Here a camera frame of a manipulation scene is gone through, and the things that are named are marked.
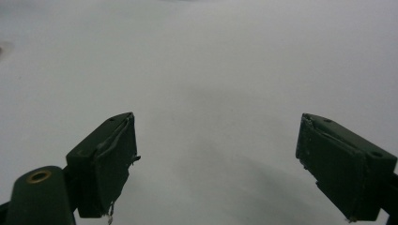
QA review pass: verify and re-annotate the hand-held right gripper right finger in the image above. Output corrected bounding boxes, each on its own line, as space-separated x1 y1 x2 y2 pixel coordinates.
295 112 398 223

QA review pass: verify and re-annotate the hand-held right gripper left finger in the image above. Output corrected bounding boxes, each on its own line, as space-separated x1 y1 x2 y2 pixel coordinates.
65 112 142 219

